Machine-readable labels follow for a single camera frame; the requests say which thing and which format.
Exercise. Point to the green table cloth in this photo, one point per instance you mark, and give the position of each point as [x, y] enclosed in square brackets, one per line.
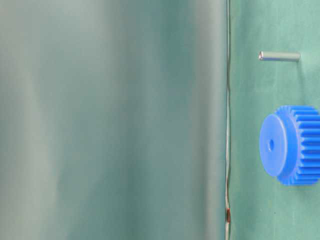
[140, 119]

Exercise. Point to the blue plastic gear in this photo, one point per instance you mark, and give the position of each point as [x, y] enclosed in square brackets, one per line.
[289, 145]

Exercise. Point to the small metal shaft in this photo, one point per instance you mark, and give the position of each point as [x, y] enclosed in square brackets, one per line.
[279, 56]

